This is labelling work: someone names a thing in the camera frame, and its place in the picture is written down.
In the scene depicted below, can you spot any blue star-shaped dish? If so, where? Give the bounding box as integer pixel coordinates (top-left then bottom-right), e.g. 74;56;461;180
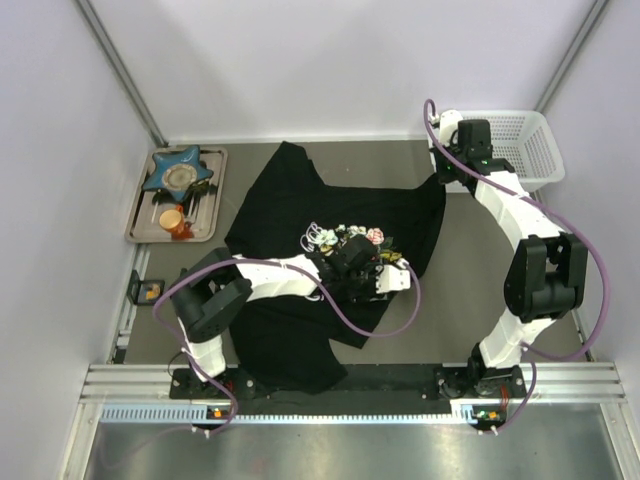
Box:
141;145;214;203

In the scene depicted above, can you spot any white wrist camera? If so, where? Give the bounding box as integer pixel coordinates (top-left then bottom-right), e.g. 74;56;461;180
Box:
430;109;464;147
375;264;411;295

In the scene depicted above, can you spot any grey slotted cable duct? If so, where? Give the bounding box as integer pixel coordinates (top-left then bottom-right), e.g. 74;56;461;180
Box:
99;398;506;426

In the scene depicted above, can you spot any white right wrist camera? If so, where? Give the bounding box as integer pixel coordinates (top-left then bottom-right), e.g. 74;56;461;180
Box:
430;109;464;147

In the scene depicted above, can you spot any white perforated plastic basket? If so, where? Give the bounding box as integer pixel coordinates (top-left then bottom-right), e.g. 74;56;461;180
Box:
460;110;565;193

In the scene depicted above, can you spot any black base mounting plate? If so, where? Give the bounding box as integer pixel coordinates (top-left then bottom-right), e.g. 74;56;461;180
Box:
169;364;526;401

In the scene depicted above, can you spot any brown rectangular tray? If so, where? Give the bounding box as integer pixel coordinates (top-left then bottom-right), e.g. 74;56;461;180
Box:
124;145;228;244

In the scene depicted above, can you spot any orange cup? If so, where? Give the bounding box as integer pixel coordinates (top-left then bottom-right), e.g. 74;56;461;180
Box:
159;205;194;241

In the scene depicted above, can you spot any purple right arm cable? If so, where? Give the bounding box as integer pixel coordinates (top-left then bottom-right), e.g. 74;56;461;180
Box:
422;98;610;434

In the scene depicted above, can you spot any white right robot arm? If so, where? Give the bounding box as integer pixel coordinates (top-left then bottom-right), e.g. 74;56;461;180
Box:
430;110;588;387

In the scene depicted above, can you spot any black floral t-shirt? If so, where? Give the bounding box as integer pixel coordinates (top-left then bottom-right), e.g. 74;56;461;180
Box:
225;142;446;394

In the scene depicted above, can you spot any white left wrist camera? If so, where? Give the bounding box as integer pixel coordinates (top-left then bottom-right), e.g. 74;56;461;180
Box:
375;264;411;295

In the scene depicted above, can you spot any black box with yellow brooch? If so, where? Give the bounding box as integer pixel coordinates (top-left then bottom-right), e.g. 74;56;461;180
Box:
126;270;165;306

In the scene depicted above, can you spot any aluminium frame rail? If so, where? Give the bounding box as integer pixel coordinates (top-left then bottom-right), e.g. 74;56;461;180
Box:
61;362;639;479

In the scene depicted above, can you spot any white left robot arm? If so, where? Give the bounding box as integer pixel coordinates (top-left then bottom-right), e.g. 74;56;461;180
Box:
162;234;410;382

